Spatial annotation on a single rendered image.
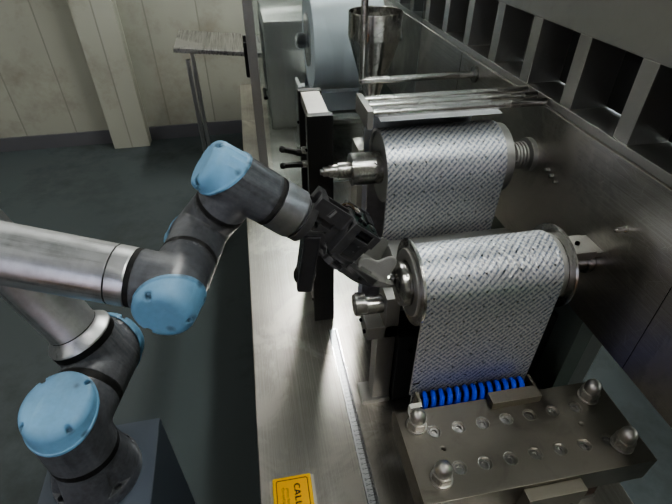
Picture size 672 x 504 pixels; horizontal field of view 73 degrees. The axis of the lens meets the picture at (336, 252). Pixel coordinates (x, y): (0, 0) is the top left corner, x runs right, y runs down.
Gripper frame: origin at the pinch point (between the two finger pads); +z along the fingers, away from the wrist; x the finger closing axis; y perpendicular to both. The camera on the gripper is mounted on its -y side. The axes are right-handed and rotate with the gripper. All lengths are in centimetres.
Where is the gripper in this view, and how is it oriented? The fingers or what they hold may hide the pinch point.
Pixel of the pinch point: (383, 278)
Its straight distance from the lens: 78.4
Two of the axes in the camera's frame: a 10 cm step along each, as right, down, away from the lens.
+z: 7.5, 4.2, 5.1
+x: -1.8, -6.0, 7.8
